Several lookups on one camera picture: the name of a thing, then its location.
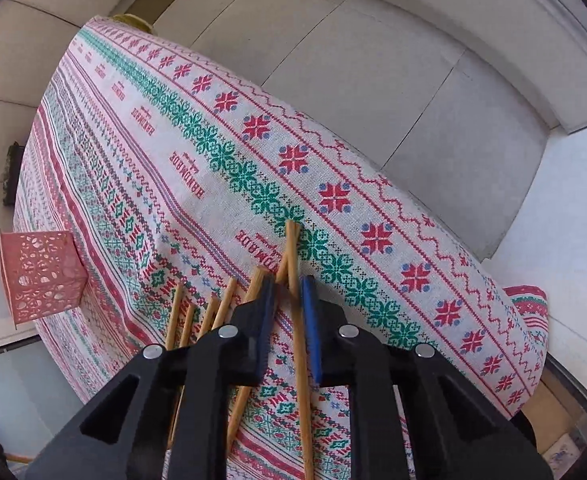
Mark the wooden chopstick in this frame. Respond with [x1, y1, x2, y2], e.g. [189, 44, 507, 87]
[212, 278, 237, 330]
[226, 266, 272, 454]
[165, 282, 182, 350]
[179, 304, 196, 348]
[197, 295, 220, 339]
[286, 220, 315, 479]

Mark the wooden chopstick on table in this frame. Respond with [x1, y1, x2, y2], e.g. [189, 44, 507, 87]
[179, 304, 196, 348]
[165, 282, 182, 350]
[197, 295, 220, 339]
[226, 266, 272, 454]
[212, 278, 237, 330]

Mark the embroidered patterned tablecloth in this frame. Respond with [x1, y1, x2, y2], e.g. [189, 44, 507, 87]
[12, 15, 551, 480]

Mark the pink perforated utensil holder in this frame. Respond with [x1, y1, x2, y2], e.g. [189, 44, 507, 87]
[0, 231, 88, 326]

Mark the dark trash bin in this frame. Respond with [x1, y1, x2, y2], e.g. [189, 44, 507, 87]
[2, 142, 25, 207]

